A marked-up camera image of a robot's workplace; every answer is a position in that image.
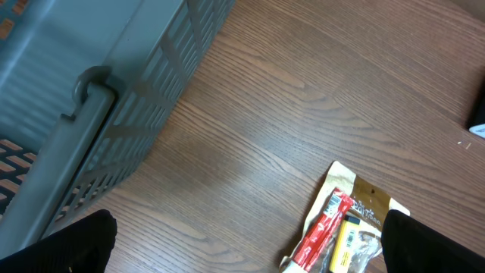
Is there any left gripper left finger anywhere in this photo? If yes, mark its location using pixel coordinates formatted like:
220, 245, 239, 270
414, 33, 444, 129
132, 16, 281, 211
1, 209, 117, 273

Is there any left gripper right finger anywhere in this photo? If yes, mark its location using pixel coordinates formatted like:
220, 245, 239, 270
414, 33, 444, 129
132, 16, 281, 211
381, 209, 484, 273

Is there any brown snack pouch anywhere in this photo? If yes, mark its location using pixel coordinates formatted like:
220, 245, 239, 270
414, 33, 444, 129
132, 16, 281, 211
279, 161, 410, 273

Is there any yellow black item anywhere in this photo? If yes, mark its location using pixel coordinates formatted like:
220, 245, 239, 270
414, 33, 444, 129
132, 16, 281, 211
329, 215, 360, 273

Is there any red item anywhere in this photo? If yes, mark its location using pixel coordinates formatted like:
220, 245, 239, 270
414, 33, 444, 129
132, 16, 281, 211
293, 187, 354, 272

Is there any white barcode scanner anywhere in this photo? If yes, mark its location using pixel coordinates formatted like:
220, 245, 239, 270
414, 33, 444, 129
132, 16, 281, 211
466, 75, 485, 140

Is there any grey plastic mesh basket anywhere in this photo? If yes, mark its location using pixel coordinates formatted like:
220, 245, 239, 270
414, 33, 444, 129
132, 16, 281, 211
1, 0, 235, 257

